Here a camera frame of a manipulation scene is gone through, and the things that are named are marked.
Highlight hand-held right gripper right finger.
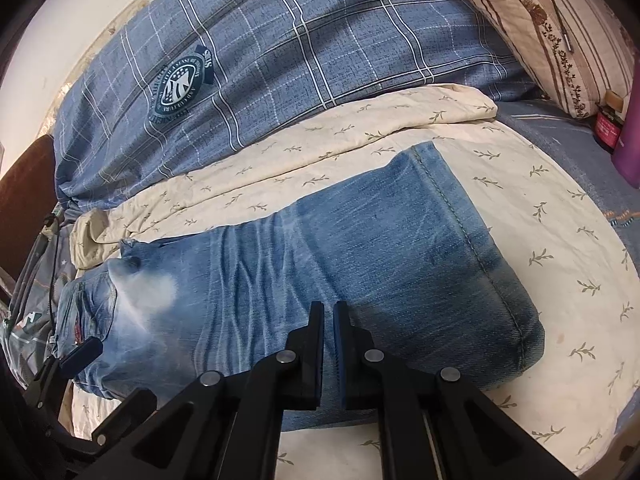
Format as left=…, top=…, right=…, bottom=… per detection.
left=333, top=301, right=581, bottom=480

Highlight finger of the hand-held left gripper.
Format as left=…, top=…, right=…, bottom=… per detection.
left=25, top=337, right=104, bottom=411

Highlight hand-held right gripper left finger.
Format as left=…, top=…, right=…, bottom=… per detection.
left=75, top=301, right=326, bottom=480

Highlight blue denim pants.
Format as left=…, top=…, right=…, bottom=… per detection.
left=55, top=141, right=546, bottom=433

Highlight grey patterned bed sheet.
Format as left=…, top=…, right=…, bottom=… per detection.
left=0, top=205, right=76, bottom=386

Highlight brown headboard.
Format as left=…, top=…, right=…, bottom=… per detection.
left=0, top=134, right=58, bottom=306

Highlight cream leaf-print blanket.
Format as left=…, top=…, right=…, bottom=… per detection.
left=70, top=85, right=633, bottom=480

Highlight blue plaid quilt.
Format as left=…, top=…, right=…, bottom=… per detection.
left=52, top=0, right=538, bottom=211

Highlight red jar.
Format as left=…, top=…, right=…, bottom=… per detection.
left=592, top=91, right=626, bottom=153

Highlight purple bottle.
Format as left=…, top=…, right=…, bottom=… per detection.
left=612, top=95, right=640, bottom=186

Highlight beige striped floral pillow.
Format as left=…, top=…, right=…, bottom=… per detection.
left=437, top=0, right=636, bottom=120

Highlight black cord with metal tip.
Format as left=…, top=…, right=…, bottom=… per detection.
left=542, top=0, right=574, bottom=53

